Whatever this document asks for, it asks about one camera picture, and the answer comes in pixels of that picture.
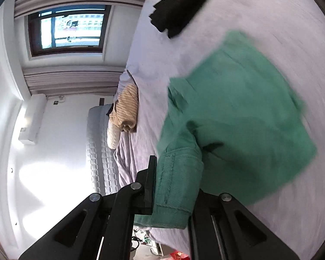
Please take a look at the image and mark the white air conditioner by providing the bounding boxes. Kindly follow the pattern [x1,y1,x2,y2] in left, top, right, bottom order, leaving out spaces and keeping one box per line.
[18,94,47,145]

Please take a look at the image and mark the cream pillow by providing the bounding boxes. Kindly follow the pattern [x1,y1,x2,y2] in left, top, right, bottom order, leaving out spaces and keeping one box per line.
[107,119,122,150]

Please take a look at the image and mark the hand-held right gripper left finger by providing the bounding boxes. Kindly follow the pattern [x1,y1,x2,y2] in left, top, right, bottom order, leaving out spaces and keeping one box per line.
[18,155,158,260]

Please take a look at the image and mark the tangle of cables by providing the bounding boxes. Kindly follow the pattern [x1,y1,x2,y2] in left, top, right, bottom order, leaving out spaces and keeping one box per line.
[131,227,163,255]

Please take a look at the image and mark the grey quilted headboard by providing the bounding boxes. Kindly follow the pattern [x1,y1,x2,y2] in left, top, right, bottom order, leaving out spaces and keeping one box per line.
[86,104,120,195]

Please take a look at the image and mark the black cloth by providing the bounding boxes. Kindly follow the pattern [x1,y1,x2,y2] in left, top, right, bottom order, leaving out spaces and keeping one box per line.
[149,0,225,39]

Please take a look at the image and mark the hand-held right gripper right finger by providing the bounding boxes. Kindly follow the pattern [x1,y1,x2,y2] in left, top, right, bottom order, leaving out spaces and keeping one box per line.
[188,188,301,260]

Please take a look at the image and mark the red box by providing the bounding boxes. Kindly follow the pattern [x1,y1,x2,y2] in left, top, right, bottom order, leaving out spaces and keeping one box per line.
[169,250,191,260]

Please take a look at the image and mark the green work jacket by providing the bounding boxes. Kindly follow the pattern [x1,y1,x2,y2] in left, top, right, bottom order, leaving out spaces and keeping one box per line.
[134,30,318,229]

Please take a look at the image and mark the dark framed window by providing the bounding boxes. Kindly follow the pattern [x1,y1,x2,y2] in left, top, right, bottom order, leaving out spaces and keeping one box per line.
[27,5,111,58]

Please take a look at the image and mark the beige striped cloth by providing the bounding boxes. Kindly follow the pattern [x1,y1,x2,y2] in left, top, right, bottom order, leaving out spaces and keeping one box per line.
[110,83,139,133]

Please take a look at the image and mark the grey bed sheet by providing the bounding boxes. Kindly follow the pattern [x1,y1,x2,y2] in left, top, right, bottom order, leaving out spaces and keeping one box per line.
[116,0,325,255]

